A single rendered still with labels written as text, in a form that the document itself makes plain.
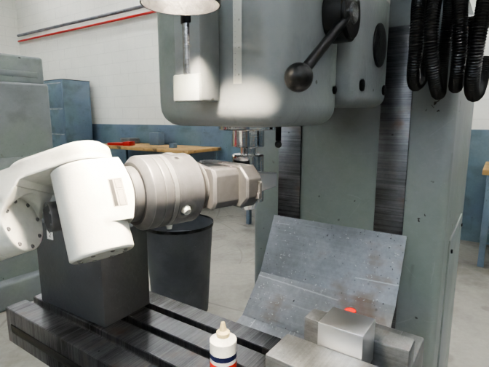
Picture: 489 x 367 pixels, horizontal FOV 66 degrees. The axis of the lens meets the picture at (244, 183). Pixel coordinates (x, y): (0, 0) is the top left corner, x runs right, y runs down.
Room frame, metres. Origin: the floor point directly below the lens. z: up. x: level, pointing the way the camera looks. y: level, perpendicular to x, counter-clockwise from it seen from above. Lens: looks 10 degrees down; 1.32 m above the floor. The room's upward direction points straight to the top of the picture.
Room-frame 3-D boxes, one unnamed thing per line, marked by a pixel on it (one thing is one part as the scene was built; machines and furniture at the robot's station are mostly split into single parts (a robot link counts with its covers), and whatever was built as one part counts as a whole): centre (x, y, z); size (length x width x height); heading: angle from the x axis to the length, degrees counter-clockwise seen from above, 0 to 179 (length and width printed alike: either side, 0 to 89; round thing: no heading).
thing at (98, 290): (0.79, 0.33, 1.02); 0.22 x 0.12 x 0.20; 58
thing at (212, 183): (0.49, 0.06, 1.23); 0.13 x 0.12 x 0.10; 42
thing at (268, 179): (0.53, -0.03, 1.23); 0.06 x 0.02 x 0.03; 132
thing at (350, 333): (0.47, -0.14, 1.03); 0.06 x 0.05 x 0.06; 55
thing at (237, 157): (0.55, -0.01, 1.26); 0.05 x 0.05 x 0.01
